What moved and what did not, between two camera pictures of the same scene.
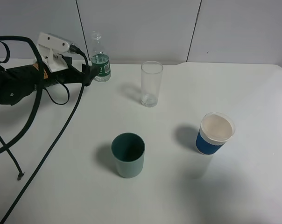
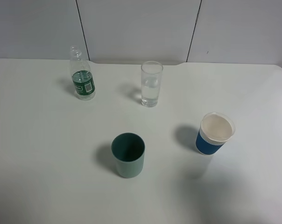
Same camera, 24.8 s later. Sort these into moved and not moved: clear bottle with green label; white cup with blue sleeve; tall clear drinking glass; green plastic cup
Moved: clear bottle with green label
Not moved: green plastic cup; white cup with blue sleeve; tall clear drinking glass
